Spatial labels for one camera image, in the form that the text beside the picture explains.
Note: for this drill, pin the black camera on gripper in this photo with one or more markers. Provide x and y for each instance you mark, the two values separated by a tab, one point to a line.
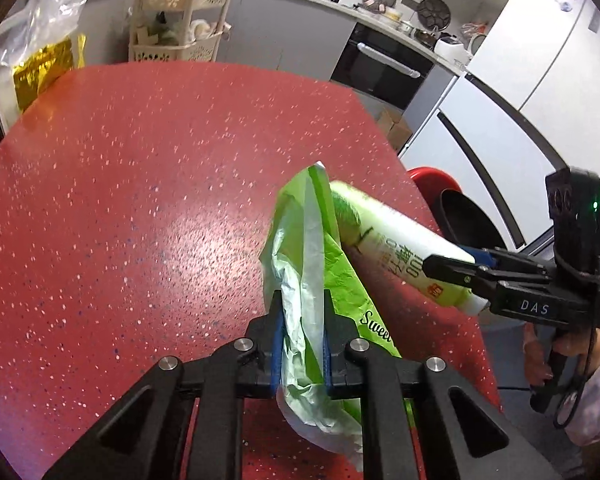
574	207

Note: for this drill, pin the white rice cooker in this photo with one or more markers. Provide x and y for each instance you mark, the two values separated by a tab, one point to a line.
452	50

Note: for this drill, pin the clear plastic bag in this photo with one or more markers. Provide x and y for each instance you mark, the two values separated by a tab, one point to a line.
40	24

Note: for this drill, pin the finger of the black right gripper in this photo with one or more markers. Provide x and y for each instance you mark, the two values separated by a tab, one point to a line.
422	419

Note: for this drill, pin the gold foil bag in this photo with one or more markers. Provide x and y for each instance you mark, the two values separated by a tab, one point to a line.
40	70

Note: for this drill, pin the white green tall bottle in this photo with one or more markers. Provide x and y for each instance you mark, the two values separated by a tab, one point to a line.
399	245

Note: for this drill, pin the green snack bag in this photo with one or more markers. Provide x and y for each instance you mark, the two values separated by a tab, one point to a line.
303	260

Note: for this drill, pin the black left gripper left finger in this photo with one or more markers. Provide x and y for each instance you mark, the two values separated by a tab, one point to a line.
183	419

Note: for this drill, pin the black built-in oven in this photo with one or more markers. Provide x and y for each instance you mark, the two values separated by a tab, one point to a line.
381	67

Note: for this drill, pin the white refrigerator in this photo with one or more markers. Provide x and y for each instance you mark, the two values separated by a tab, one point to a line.
527	105

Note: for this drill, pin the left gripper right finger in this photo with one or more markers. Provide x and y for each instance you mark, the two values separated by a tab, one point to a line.
460	264

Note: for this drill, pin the black trash bin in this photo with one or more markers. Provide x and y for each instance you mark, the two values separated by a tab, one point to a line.
463	222

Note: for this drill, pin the cardboard box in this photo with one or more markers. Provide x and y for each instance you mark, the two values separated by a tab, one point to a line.
394	127

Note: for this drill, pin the beige plastic storage rack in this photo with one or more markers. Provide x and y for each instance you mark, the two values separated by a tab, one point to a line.
177	30

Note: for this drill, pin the red round stool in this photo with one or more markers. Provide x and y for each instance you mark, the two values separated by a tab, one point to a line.
431	182

